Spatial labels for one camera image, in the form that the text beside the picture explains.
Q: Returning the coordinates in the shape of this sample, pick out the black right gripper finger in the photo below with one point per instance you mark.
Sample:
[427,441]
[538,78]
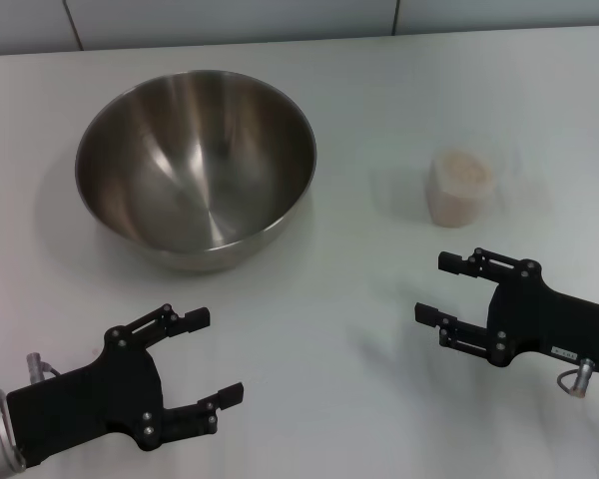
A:
[459,263]
[429,314]

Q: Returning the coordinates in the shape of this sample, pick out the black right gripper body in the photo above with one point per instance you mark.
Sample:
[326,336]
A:
[544,319]

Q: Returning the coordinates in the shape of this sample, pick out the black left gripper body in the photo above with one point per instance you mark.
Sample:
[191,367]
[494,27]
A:
[90,404]

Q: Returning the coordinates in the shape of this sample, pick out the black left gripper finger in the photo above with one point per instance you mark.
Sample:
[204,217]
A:
[199,411]
[179,322]

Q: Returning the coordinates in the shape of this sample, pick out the clear plastic cup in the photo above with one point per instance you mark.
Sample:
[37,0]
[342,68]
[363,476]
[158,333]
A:
[459,204]

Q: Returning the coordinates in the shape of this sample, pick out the stainless steel mixing bowl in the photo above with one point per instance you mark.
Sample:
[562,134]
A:
[194,164]

